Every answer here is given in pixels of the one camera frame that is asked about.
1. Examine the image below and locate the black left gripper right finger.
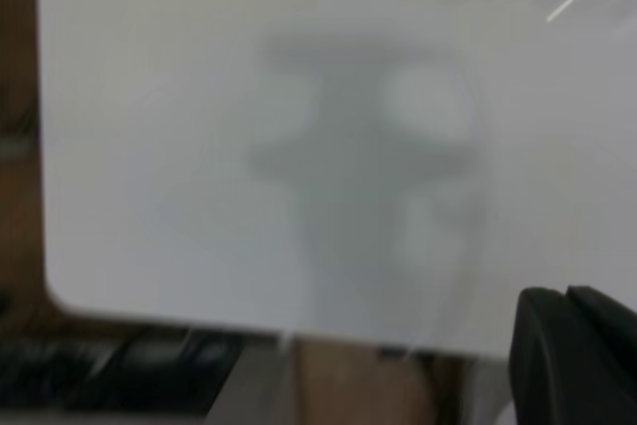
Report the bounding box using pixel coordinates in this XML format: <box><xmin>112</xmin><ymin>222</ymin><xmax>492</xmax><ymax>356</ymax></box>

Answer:
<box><xmin>565</xmin><ymin>285</ymin><xmax>637</xmax><ymax>425</ymax></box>

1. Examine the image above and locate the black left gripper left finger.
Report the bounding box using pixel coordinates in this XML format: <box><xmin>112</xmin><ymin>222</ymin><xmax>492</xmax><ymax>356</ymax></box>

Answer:
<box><xmin>507</xmin><ymin>286</ymin><xmax>606</xmax><ymax>425</ymax></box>

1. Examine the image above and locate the black equipment under table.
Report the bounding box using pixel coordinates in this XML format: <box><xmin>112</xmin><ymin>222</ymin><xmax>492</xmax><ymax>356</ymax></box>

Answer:
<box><xmin>0</xmin><ymin>327</ymin><xmax>243</xmax><ymax>414</ymax></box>

